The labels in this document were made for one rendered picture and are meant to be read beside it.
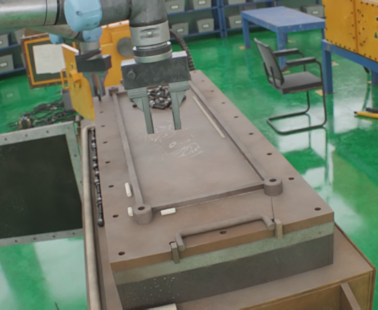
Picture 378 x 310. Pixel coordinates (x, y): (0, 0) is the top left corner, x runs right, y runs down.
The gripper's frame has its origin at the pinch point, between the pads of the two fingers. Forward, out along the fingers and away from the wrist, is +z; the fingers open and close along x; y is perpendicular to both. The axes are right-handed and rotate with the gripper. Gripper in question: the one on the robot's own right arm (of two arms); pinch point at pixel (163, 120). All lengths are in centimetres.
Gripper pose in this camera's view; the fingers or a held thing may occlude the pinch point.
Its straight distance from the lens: 107.7
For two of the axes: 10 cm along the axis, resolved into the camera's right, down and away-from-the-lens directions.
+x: 9.9, -1.5, 0.4
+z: 1.2, 9.2, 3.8
